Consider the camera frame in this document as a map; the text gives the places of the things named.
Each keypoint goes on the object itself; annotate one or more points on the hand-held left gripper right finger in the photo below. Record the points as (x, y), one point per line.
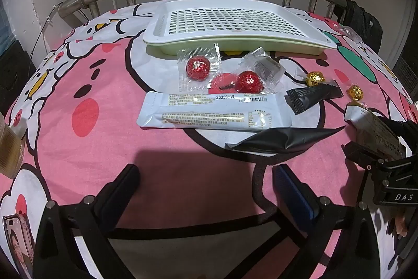
(294, 197)

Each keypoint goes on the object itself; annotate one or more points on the gold foil candy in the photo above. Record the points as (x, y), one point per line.
(355, 92)
(315, 78)

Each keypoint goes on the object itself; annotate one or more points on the clear-wrapped dark snack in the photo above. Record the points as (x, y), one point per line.
(269, 68)

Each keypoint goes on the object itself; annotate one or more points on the white plastic basket tray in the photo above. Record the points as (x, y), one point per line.
(240, 20)

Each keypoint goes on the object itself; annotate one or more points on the black cabinet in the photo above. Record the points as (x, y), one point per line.
(13, 73)

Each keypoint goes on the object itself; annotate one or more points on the empty clear wrapper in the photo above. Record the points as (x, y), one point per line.
(351, 33)

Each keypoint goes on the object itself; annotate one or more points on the long white snack bar packet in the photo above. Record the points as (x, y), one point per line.
(209, 110)

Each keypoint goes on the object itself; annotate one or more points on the black bag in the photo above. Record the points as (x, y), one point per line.
(361, 24)

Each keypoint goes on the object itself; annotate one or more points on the person's right hand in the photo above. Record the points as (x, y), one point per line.
(400, 223)

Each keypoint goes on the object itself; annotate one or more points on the small black snack packet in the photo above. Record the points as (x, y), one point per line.
(313, 96)

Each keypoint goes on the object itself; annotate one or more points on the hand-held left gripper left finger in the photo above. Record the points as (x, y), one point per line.
(121, 185)

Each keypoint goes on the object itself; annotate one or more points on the white snack packet tan back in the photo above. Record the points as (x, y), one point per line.
(372, 125)

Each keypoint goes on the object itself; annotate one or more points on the smartphone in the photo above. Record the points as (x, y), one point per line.
(18, 243)

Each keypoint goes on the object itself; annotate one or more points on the long black snack packet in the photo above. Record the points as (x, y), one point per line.
(281, 140)

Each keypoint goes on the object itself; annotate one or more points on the red foil ball candy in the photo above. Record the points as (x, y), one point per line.
(248, 82)
(197, 66)

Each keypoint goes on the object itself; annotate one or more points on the pink cartoon printed blanket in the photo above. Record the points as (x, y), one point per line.
(98, 141)

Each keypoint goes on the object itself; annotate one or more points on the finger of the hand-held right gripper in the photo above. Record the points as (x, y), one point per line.
(403, 132)
(357, 153)

